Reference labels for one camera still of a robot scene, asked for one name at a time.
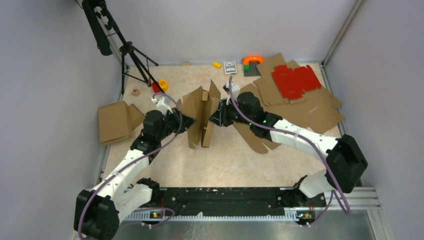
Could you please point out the yellow round toy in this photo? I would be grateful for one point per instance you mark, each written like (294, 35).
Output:
(163, 85)

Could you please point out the large brown cardboard sheet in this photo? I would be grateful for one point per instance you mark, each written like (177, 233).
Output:
(318, 112)

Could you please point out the red flat cardboard blank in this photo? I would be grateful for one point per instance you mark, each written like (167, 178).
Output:
(294, 83)

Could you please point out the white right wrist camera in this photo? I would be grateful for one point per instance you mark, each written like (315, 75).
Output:
(232, 90)

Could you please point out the folded brown cardboard box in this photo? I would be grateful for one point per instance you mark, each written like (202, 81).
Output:
(117, 121)

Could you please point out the grey lego base plate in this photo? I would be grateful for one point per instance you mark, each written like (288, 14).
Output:
(253, 72)

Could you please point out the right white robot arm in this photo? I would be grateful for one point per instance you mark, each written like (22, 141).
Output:
(342, 157)

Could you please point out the black camera tripod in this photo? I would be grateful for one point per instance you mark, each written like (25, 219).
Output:
(111, 41)

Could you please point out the playing card deck box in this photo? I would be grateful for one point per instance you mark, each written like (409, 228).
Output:
(230, 67)

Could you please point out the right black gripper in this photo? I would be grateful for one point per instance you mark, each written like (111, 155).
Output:
(219, 118)

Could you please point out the small brown cardboard blank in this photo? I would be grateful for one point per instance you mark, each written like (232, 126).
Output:
(271, 95)

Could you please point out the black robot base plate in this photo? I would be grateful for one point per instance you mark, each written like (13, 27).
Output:
(236, 203)

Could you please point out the brown cardboard box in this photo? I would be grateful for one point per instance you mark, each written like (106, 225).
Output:
(200, 105)
(117, 121)

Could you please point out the red round toy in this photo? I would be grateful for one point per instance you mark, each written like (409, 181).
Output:
(155, 88)

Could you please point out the small wooden cube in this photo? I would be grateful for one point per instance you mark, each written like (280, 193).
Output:
(135, 92)

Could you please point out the yellow small block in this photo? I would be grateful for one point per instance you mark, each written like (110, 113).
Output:
(217, 65)

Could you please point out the orange horseshoe toy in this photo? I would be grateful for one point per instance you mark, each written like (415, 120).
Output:
(252, 58)

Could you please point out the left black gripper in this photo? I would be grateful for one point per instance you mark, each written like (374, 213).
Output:
(187, 122)

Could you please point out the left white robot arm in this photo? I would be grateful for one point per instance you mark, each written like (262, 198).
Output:
(100, 210)

